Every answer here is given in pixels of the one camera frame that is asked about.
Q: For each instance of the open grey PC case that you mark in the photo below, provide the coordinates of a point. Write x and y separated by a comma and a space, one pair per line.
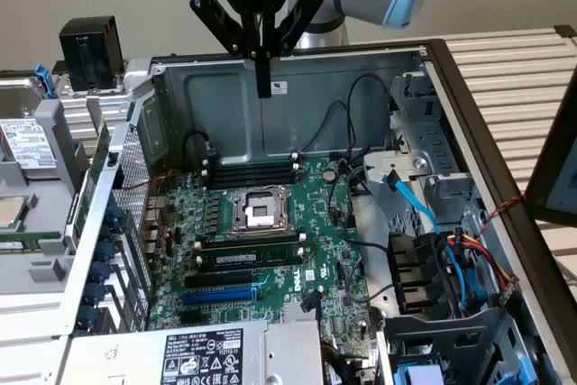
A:
225, 110

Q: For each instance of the blue expansion slot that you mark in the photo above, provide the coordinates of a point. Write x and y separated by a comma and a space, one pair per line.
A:
216, 297

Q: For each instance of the green Dell motherboard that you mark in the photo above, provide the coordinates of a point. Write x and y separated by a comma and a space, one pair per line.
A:
315, 222

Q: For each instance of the hard disk with blue rails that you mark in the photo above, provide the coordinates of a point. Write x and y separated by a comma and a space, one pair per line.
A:
27, 141

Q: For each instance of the silver coin battery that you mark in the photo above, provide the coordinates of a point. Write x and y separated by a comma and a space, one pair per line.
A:
329, 175

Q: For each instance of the grey power supply unit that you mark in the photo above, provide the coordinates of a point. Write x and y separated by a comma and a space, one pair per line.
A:
225, 353

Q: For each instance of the blue drive carrier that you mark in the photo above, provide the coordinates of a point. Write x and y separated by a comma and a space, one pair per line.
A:
419, 373

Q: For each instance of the silver chipset heatsink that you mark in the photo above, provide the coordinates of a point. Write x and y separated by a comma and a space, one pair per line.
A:
302, 313

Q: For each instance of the black CPU cooler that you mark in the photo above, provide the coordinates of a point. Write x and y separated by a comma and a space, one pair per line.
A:
90, 56

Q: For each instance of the green graphics card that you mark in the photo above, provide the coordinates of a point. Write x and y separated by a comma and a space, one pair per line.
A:
92, 177

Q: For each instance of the blue card slot latch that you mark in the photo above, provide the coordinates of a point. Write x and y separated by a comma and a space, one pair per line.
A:
106, 233
106, 252
94, 293
88, 316
115, 217
100, 272

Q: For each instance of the RAM slot white clips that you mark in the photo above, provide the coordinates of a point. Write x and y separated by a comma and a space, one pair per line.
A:
252, 166
252, 176

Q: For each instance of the black labelled RAM stick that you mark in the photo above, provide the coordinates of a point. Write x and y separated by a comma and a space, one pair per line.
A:
270, 259

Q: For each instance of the black plastic fan duct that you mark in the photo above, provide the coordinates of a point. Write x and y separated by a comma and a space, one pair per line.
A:
410, 268

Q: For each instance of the grey metal disk bay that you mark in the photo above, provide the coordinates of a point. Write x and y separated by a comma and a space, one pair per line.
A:
433, 141

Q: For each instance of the green RAM stick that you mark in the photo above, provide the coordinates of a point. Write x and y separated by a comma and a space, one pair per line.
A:
27, 241

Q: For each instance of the silver CPU chip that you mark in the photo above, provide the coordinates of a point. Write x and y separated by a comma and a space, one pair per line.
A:
9, 213

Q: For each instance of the grey parts rack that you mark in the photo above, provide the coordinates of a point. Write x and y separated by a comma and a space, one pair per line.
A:
49, 268

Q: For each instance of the short black expansion slot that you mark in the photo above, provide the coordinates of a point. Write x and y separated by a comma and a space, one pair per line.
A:
191, 318

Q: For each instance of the blue grey drive cage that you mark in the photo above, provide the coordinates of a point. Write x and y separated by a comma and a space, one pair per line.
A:
451, 331

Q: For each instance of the black table end cap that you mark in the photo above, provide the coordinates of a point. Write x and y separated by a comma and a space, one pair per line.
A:
565, 31

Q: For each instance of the dark framed monitor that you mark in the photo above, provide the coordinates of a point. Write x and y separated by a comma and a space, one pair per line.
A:
550, 168

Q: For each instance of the long black expansion slot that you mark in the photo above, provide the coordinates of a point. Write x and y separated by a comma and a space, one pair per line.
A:
216, 281

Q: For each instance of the metal CPU socket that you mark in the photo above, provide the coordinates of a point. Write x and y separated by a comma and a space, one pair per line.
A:
259, 211

